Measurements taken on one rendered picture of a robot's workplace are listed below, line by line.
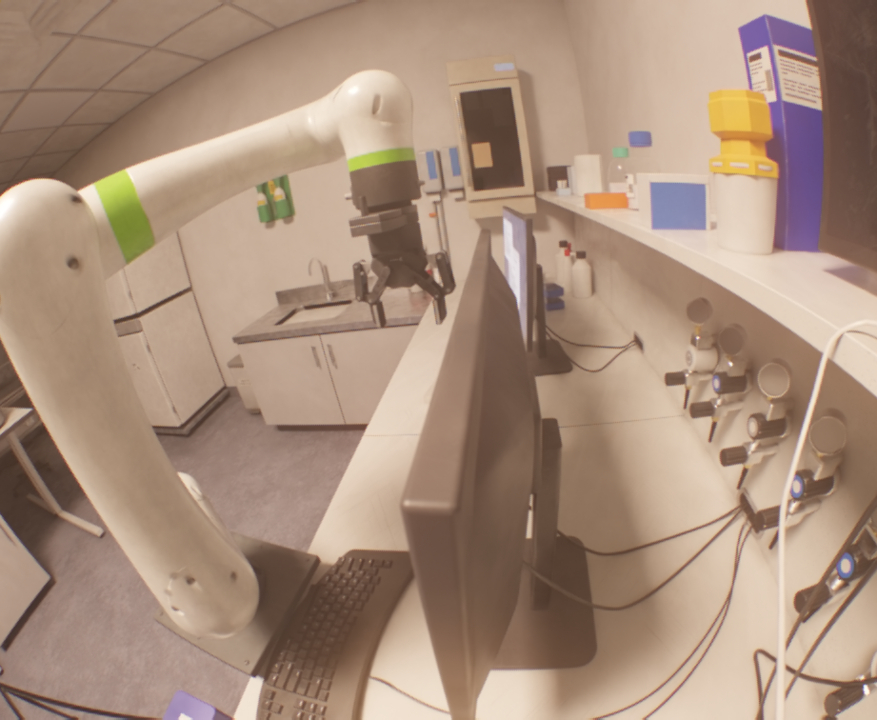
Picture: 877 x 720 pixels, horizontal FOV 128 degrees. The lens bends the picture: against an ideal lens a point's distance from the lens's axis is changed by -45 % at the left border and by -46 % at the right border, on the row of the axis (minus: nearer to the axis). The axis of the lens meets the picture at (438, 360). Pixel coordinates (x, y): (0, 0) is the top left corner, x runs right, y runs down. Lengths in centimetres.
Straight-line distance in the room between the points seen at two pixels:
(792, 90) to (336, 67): 248
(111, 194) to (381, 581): 69
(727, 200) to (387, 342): 181
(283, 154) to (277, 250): 230
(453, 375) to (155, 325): 298
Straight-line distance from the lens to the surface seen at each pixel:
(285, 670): 69
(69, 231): 35
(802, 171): 57
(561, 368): 126
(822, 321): 30
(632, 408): 110
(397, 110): 52
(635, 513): 81
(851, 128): 43
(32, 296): 34
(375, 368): 214
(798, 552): 73
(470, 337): 19
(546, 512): 46
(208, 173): 53
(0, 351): 491
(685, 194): 63
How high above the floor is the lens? 134
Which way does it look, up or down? 25 degrees down
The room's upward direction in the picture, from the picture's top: 9 degrees counter-clockwise
